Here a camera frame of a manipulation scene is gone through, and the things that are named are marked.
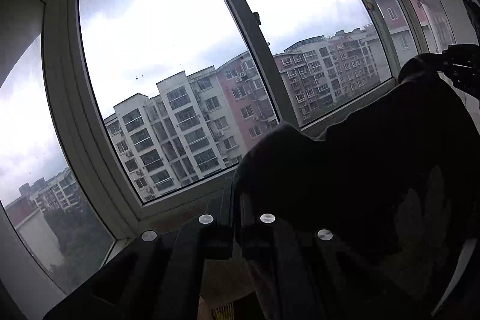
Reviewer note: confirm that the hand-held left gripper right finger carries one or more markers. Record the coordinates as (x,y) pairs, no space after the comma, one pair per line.
(249,233)

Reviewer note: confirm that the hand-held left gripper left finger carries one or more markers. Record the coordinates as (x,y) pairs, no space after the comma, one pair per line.
(221,230)

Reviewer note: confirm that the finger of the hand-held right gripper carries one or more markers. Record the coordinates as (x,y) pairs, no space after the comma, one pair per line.
(455,57)

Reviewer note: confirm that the grey flower-print T-shirt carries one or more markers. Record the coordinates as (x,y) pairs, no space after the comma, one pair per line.
(356,162)

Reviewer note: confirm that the black window latch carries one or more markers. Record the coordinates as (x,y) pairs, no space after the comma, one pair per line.
(257,18)

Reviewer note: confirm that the white window frame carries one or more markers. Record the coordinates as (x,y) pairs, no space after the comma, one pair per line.
(257,42)

